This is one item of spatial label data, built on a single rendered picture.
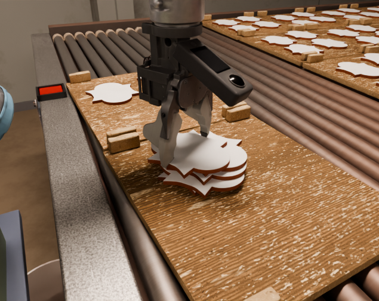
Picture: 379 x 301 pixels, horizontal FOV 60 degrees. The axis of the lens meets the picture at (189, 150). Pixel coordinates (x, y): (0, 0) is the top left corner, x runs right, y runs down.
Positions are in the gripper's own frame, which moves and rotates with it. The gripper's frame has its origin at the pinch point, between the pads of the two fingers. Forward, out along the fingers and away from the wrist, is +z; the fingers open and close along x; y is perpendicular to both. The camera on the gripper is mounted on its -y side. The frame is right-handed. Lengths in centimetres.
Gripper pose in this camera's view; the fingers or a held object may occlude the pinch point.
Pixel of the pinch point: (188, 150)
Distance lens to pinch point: 54.7
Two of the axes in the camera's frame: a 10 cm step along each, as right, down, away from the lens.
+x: -5.9, 4.2, -6.8
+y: -8.0, -3.1, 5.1
